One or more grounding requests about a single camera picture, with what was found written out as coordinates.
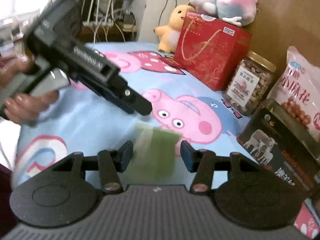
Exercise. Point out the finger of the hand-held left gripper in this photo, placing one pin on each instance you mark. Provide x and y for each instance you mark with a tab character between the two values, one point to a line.
110	96
138	103

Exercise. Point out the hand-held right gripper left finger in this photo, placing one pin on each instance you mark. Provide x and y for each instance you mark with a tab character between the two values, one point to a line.
126	155

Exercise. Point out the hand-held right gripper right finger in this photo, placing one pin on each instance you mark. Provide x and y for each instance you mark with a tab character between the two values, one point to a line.
186	158

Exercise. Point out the green snack packet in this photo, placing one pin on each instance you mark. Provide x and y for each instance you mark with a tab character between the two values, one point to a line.
157	152

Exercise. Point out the black cardboard box sheep print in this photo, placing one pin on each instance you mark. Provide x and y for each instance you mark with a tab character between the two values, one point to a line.
282	155

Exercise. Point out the person's left hand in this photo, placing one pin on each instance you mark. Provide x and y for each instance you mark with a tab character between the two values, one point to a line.
32	105

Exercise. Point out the cartoon pig printed bed sheet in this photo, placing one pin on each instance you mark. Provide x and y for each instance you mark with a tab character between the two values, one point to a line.
100	125

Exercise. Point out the red envelope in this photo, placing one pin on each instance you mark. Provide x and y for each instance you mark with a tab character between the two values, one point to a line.
168	61

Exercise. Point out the yellow plush duck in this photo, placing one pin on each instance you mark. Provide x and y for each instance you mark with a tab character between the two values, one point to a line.
172	32

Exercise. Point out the clear jar of pale nuts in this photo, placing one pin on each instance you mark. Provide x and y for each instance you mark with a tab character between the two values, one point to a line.
245	85

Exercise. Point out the dark red clothing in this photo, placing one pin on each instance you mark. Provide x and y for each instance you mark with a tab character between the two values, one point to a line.
5	200

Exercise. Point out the pink and blue plush toy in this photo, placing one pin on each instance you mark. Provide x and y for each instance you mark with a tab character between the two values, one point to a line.
225	2

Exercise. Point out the pink snack bag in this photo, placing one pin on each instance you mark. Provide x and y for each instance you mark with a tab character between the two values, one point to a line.
297	85

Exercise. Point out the wooden headboard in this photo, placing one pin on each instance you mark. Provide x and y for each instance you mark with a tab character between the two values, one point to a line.
287	17

